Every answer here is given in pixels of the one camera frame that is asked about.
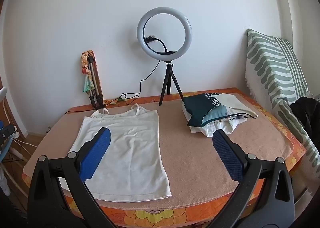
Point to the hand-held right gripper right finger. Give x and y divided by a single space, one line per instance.
228 155

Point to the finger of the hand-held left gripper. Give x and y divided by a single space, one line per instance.
6 134

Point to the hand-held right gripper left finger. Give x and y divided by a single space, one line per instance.
96 153

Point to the white tank top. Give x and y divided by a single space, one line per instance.
135 153

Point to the white folded clothes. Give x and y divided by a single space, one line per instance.
217 126

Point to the beige blanket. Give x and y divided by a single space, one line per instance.
195 158

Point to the teal patterned folded cloth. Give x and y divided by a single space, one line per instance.
200 110

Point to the folded silver tripod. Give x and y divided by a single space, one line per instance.
94 80

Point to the colourful printed cloth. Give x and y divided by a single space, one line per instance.
87 73

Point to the black garment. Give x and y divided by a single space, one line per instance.
305 113

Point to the orange floral tablecloth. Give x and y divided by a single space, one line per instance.
160 215

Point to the green patterned pillow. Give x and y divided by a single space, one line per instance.
270 68

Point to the black mini tripod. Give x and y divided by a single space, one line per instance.
168 74

